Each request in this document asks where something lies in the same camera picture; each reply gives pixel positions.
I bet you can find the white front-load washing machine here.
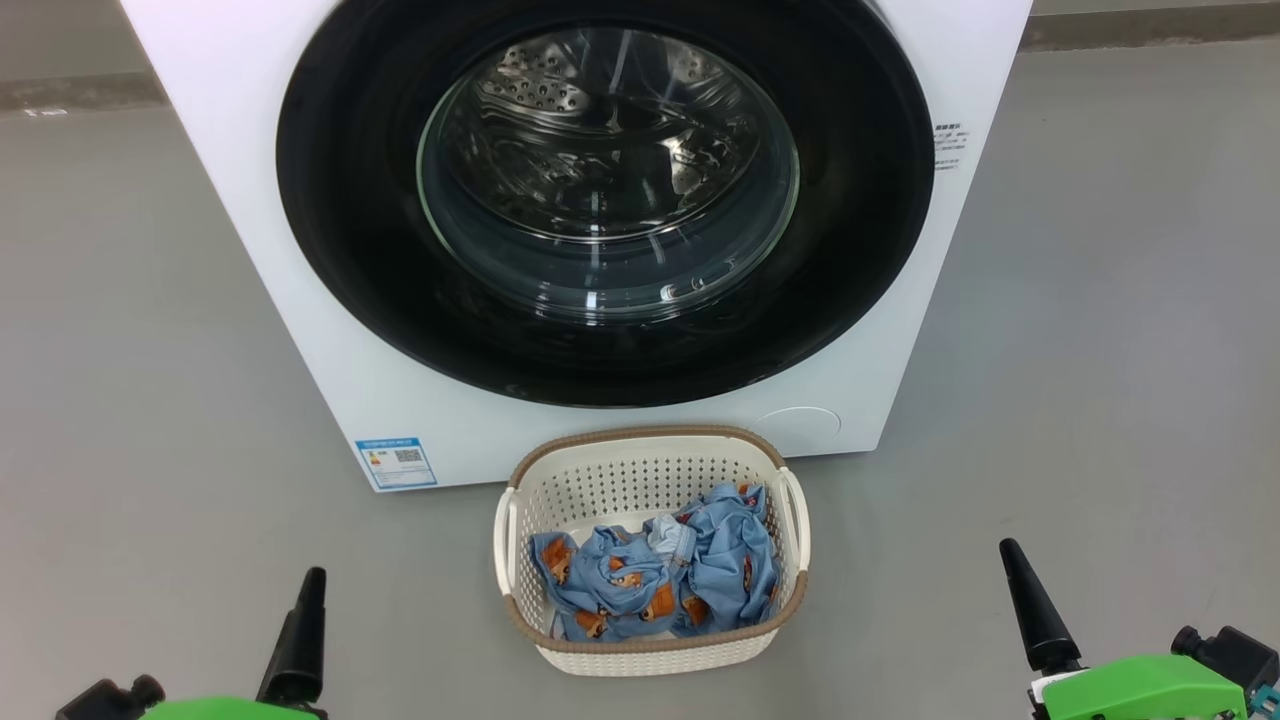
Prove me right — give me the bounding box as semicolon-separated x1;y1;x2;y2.
120;0;1033;493

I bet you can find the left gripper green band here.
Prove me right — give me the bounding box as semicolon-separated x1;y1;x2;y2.
140;567;328;720

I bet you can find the blue garment with orange print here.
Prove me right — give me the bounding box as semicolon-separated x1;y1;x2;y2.
530;483;781;643

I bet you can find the blue energy label sticker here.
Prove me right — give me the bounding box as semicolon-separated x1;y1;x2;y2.
355;437;438;491

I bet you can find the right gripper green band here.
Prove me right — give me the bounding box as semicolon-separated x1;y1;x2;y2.
999;538;1251;720

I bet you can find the cream perforated laundry basket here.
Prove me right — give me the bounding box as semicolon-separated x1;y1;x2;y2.
492;425;811;678

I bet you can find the round black glass washer door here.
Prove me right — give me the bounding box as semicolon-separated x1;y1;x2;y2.
276;0;936;408

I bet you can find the stainless steel washer drum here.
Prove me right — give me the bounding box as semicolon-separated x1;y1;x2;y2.
420;25;799;321

